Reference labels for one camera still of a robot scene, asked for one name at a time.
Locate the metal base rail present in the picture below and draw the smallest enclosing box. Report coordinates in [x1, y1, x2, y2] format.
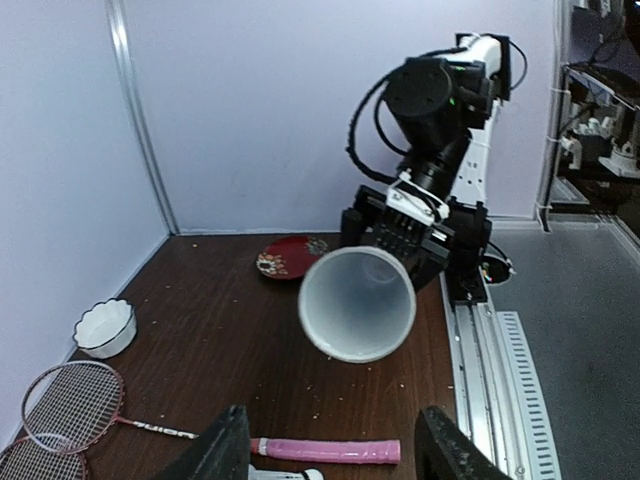
[440, 275, 562, 480]

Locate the white scalloped bowl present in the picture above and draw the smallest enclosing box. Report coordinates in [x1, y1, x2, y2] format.
[73, 298, 137, 360]

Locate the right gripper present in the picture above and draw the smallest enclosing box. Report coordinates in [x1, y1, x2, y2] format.
[341, 172, 492, 293]

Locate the pink badminton racket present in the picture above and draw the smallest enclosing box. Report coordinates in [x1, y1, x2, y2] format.
[21, 360, 401, 465]
[1, 437, 89, 480]

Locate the red floral plate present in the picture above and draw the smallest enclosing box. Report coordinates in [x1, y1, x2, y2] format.
[255, 235, 329, 280]

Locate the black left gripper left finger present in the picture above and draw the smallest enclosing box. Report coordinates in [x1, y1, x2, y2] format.
[159, 405, 250, 480]

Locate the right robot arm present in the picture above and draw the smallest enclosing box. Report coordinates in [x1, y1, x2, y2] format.
[340, 33, 517, 304]

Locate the background equipment shelf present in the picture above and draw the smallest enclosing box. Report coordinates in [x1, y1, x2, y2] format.
[536, 1, 639, 231]

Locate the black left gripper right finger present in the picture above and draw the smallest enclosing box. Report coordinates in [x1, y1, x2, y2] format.
[415, 406, 510, 480]

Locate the white shuttlecock tube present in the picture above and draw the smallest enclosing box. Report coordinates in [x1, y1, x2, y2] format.
[298, 246, 417, 364]

